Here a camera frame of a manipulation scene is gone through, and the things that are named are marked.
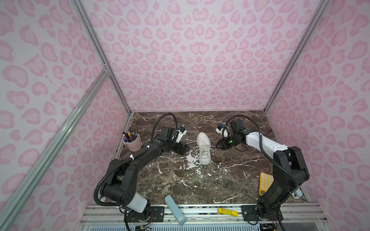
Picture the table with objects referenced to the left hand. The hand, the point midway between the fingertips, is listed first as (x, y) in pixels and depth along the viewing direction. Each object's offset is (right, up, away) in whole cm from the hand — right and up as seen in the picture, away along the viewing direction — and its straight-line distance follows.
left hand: (183, 142), depth 89 cm
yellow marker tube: (+23, -33, -17) cm, 43 cm away
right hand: (+22, -1, +1) cm, 22 cm away
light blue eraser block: (-4, -31, -17) cm, 36 cm away
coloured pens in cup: (-34, +3, +2) cm, 34 cm away
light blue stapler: (+61, -25, -13) cm, 67 cm away
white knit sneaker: (+13, -4, +2) cm, 14 cm away
